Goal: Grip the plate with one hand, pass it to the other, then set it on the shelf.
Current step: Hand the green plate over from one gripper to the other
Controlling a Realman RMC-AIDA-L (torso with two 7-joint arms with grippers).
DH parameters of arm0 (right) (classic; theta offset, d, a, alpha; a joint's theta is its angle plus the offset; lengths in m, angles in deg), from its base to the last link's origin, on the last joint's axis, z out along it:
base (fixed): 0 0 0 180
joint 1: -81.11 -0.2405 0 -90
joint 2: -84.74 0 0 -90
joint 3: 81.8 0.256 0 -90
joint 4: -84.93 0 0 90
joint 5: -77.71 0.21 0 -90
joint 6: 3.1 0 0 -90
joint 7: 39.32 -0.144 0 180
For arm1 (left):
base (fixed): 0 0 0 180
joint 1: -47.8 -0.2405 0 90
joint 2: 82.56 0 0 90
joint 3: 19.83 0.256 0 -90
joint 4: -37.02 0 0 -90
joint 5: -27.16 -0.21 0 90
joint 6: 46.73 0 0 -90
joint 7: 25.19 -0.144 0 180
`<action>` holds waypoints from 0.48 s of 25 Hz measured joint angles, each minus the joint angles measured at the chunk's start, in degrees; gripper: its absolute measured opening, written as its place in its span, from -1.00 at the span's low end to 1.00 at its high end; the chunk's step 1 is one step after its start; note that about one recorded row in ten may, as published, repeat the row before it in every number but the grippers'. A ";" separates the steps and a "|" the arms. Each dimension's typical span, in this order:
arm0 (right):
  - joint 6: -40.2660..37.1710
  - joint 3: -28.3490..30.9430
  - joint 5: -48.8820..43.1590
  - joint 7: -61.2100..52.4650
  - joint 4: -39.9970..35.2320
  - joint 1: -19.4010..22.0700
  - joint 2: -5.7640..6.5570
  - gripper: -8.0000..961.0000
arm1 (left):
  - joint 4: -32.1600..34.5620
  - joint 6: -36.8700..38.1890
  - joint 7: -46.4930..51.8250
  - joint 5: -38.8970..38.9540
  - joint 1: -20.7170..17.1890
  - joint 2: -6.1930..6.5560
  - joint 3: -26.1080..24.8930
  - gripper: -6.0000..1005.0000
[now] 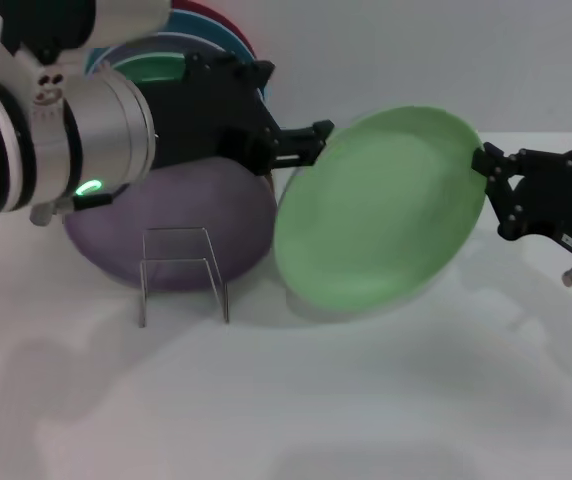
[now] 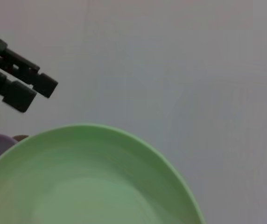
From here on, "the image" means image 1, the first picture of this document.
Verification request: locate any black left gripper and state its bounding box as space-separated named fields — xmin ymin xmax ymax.
xmin=139 ymin=51 xmax=336 ymax=177

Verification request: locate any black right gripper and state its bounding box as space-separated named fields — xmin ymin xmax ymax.
xmin=470 ymin=141 xmax=572 ymax=277

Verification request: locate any light green plate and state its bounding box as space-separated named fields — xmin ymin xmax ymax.
xmin=271 ymin=104 xmax=487 ymax=314

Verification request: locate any lavender plate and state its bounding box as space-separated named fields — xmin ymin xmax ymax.
xmin=63 ymin=158 xmax=277 ymax=294

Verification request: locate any grey plate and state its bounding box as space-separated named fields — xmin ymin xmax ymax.
xmin=109 ymin=31 xmax=230 ymax=67

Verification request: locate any teal plate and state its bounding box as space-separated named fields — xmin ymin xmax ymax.
xmin=84 ymin=9 xmax=267 ymax=101

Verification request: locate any red plate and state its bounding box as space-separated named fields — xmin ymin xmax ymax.
xmin=170 ymin=0 xmax=258 ymax=57

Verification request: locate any dark green plate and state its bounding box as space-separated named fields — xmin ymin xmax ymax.
xmin=114 ymin=52 xmax=188 ymax=87

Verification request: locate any metal wire plate rack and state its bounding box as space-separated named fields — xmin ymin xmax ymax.
xmin=138 ymin=226 xmax=231 ymax=329

